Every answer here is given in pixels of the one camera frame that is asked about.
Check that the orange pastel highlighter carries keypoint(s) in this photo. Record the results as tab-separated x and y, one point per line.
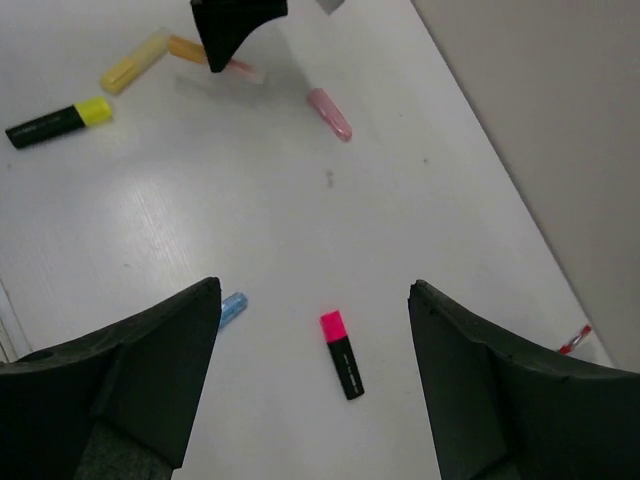
213	57

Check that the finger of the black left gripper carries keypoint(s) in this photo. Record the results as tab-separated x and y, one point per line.
228	23

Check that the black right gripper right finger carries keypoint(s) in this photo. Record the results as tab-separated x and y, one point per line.
503	407

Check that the black highlighter pink cap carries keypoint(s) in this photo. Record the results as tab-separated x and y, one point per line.
342	354

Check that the black highlighter yellow cap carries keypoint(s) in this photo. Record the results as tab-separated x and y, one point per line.
78	116

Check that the light blue pastel highlighter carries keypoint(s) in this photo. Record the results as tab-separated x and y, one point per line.
231	308

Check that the yellow pastel highlighter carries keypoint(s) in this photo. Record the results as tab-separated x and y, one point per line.
137	62

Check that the pink pastel highlighter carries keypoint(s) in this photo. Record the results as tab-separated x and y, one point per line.
320	101

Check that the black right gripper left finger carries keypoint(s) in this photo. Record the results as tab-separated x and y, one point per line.
118	403

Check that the red gel pen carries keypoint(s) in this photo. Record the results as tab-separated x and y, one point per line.
572	344

